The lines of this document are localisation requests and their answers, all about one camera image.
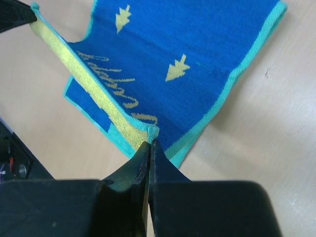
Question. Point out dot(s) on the teal patterned towel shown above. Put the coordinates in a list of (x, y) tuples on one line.
[(160, 69)]

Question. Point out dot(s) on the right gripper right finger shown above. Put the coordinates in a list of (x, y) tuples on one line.
[(166, 184)]

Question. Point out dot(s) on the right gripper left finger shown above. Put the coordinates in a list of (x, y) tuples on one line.
[(121, 208)]

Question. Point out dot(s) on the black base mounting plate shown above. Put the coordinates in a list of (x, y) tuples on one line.
[(17, 162)]

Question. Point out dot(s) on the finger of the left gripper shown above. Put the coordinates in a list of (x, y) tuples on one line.
[(14, 13)]

